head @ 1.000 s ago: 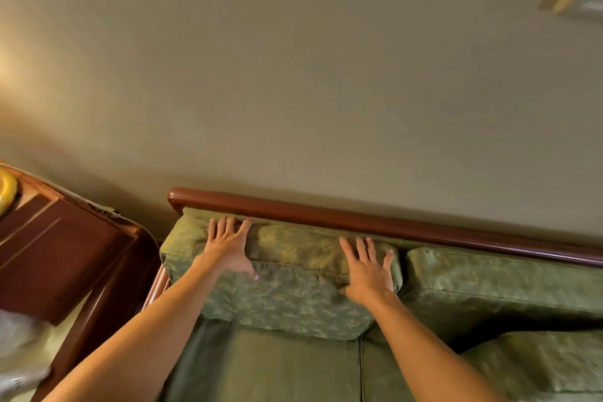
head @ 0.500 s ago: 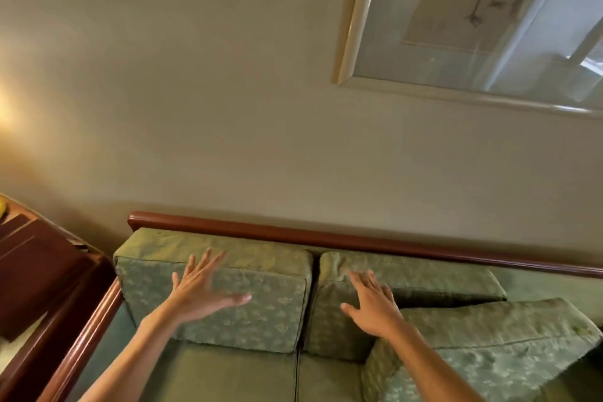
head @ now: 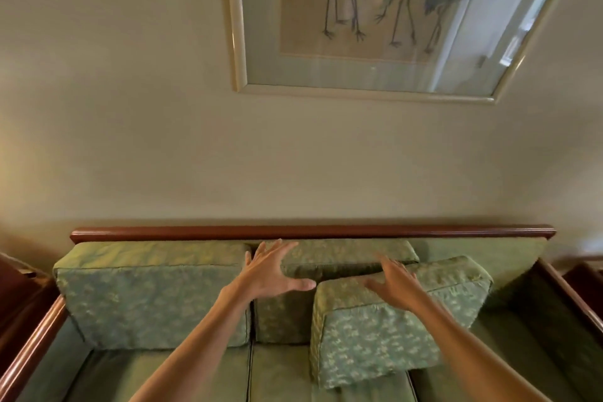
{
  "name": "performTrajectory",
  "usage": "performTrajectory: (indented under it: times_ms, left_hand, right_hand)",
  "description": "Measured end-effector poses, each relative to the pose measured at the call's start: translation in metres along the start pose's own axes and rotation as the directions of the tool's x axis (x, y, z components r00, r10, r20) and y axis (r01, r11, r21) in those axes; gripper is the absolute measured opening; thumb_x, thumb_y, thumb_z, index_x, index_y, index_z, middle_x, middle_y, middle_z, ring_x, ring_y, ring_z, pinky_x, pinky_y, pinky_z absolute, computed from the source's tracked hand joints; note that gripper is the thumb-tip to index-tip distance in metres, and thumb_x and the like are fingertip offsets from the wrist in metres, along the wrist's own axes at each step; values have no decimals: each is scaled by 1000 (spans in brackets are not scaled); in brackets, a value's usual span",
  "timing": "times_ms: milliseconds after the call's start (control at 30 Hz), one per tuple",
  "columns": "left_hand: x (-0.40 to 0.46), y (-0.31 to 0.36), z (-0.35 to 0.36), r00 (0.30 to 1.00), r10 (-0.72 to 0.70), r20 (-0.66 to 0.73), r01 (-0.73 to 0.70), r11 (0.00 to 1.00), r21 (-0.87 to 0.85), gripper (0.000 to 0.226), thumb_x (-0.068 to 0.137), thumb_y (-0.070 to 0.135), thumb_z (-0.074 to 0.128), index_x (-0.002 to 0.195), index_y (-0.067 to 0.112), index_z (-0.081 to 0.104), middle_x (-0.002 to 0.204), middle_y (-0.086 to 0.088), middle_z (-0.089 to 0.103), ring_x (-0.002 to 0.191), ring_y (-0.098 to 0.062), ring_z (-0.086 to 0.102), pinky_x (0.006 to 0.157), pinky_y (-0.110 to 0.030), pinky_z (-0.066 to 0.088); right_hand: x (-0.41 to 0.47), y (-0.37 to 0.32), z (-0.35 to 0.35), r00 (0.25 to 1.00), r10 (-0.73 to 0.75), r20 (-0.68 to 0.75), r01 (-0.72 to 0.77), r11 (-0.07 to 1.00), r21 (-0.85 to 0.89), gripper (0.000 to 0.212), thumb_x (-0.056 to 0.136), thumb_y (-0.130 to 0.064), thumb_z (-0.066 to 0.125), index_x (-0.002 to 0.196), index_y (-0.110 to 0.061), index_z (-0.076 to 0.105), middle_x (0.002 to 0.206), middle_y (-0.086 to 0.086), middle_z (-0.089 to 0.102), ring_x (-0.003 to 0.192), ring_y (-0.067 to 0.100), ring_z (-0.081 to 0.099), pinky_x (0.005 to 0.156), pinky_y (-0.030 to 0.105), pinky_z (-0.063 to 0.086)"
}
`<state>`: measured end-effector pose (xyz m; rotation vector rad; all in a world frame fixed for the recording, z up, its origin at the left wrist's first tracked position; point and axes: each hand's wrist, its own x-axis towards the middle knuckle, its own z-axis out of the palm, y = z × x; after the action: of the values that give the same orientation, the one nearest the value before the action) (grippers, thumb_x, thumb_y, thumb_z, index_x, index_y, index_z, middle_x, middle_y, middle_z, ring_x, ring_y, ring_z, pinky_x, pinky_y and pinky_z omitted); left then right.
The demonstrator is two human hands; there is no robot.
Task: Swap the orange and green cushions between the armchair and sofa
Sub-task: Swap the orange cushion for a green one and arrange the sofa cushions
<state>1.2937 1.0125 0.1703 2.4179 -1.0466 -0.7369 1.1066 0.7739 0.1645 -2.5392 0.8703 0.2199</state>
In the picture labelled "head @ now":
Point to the person's left hand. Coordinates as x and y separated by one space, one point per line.
268 274

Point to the person's right hand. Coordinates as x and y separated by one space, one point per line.
398 288

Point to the green patterned cushion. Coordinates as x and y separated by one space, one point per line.
367 345
339 253
141 303

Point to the green sofa with wooden frame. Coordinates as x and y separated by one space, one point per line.
494 255

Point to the person's right forearm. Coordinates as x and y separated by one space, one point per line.
471 354

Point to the person's left forearm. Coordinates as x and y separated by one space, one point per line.
198 345

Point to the white framed picture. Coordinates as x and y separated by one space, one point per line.
377 72

